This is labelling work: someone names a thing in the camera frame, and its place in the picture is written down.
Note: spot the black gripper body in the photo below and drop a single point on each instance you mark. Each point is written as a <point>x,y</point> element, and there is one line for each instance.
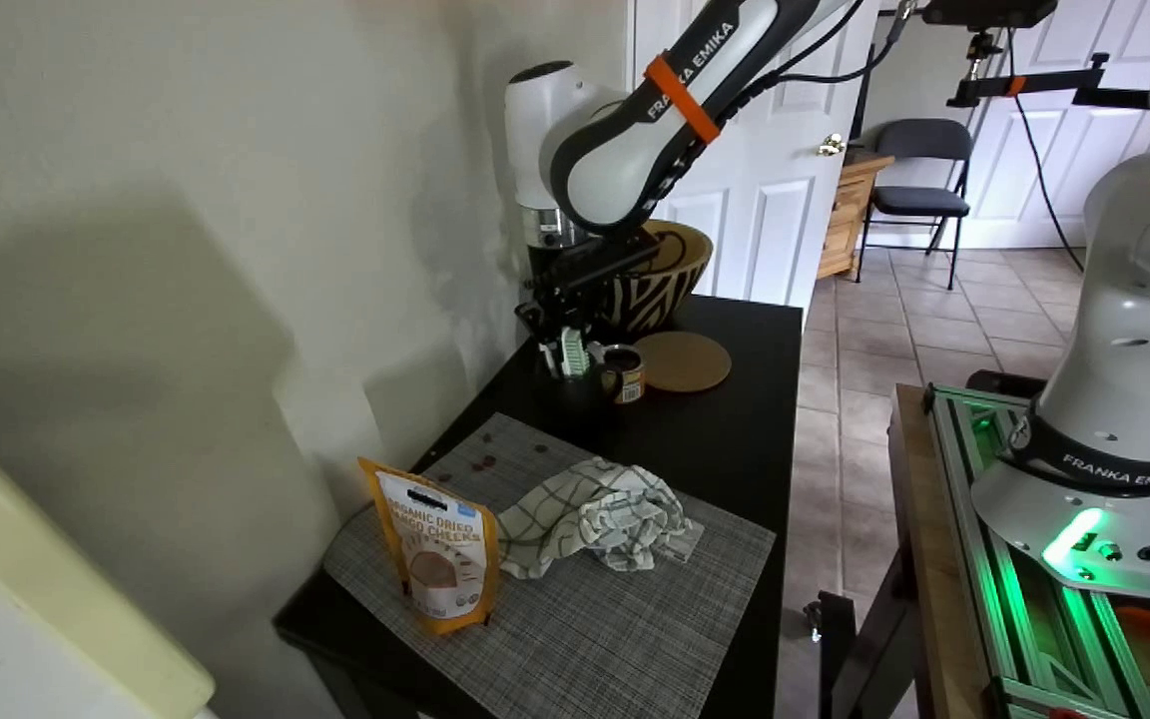
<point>590,275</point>

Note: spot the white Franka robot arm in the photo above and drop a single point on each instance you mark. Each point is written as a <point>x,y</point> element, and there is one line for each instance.
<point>1135,384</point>

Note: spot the brown and white mug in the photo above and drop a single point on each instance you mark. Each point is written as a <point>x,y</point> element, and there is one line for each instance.
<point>626,377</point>

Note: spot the patterned wooden bowl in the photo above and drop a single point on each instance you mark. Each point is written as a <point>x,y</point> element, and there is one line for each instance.
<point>670,275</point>

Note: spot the round cork mat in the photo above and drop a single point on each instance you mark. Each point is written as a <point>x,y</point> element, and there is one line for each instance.
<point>686,360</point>

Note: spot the black table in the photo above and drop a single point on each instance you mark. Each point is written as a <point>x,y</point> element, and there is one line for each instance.
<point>720,440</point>

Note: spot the white checkered cloth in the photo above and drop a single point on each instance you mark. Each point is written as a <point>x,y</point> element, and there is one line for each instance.
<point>602,522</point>

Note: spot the white panel door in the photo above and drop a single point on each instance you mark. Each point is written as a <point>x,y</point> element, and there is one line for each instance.
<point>776,200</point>

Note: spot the orange snack pouch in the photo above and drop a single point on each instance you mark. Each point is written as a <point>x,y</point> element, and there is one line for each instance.
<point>437,560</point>

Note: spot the grey woven placemat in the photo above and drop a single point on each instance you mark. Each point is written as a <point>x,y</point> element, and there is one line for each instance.
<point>602,626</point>

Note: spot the grey folding chair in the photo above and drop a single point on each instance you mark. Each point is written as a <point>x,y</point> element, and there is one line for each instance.
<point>920,200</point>

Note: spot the wooden board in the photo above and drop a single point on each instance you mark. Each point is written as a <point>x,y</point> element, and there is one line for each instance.
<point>934,574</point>

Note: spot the white stove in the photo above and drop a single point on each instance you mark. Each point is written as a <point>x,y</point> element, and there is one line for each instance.
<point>31,600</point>

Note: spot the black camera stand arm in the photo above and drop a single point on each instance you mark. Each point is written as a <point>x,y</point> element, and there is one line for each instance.
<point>1069,83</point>

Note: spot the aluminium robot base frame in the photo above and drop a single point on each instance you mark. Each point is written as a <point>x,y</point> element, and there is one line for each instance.
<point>1041,641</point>

